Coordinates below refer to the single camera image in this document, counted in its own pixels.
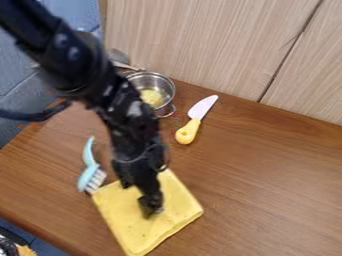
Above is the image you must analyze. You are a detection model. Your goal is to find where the yellow toy food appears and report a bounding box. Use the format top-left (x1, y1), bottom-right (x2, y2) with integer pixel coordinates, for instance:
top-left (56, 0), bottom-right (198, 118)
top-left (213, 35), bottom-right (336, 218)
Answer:
top-left (138, 88), bottom-right (166, 109)

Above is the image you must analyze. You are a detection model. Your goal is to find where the yellow cloth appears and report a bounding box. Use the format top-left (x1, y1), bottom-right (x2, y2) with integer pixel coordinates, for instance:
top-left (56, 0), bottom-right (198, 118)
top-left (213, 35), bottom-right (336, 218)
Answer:
top-left (90, 168), bottom-right (206, 256)

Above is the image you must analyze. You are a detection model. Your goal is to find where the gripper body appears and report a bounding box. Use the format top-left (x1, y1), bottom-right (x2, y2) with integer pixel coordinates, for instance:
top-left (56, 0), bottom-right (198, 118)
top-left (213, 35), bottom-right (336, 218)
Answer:
top-left (106, 131), bottom-right (173, 188)

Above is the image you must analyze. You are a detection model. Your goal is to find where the silver pot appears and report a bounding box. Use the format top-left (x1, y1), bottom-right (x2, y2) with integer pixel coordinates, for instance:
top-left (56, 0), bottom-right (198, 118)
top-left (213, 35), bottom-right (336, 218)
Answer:
top-left (121, 71), bottom-right (180, 120)

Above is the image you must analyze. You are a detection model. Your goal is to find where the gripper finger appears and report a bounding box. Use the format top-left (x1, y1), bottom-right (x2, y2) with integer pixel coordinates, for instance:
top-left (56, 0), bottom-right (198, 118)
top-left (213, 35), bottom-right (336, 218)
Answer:
top-left (117, 173), bottom-right (135, 190)
top-left (136, 181), bottom-right (166, 220)

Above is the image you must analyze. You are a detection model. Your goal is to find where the yellow handled toy knife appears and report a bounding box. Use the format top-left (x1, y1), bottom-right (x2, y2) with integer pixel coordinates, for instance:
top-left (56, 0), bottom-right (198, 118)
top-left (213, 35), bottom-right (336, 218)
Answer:
top-left (173, 94), bottom-right (221, 146)

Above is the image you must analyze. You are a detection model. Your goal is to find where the light blue brush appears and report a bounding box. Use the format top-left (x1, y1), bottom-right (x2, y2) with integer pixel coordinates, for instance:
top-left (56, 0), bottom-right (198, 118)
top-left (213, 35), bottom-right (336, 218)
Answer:
top-left (76, 135), bottom-right (109, 196)

